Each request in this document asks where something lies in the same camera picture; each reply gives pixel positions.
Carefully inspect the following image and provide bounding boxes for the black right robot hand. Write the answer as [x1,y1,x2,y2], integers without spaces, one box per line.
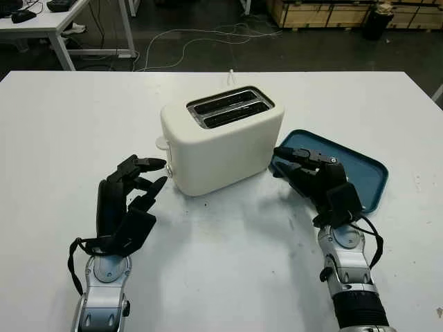
[271,147,349,219]

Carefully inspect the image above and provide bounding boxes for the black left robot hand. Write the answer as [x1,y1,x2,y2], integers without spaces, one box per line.
[96,154,170,243]

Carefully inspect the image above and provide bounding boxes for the blue plastic tray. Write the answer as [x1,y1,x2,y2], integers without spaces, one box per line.
[269,129,389,215]

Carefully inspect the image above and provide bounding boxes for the white two-slot toaster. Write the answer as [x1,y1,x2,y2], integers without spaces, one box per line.
[154,85,287,198]

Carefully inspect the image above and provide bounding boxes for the wooden crate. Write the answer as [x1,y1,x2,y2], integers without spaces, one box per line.
[266,0,443,30]

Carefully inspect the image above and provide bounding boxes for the black bin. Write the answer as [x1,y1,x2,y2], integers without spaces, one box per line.
[363,3,395,41]

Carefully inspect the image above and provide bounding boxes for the white shoe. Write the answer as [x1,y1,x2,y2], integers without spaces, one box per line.
[64,22,87,35]

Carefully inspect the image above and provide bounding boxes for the white office desk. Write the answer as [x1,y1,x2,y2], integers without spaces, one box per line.
[0,0,139,72]

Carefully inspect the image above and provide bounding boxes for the black desktop device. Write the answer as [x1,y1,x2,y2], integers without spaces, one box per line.
[46,0,75,12]

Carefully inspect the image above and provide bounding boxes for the black computer mouse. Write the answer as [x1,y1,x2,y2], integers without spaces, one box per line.
[11,10,37,24]

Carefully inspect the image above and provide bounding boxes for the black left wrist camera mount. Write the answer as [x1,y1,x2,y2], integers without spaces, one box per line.
[84,208,157,257]

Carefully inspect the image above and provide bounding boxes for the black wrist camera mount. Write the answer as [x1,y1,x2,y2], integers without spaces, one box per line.
[84,208,157,257]
[327,183,364,229]

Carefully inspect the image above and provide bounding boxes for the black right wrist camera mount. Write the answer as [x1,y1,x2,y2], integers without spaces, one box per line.
[327,183,364,229]

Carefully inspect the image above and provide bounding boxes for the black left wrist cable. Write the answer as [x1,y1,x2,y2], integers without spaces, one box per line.
[68,237,91,295]

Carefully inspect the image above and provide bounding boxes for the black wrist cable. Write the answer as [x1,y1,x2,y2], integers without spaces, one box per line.
[68,237,91,295]
[349,212,385,270]

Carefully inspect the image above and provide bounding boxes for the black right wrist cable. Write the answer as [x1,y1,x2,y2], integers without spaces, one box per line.
[349,212,385,270]

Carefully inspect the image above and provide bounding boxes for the white cable on floor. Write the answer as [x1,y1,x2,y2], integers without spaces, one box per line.
[143,22,283,72]

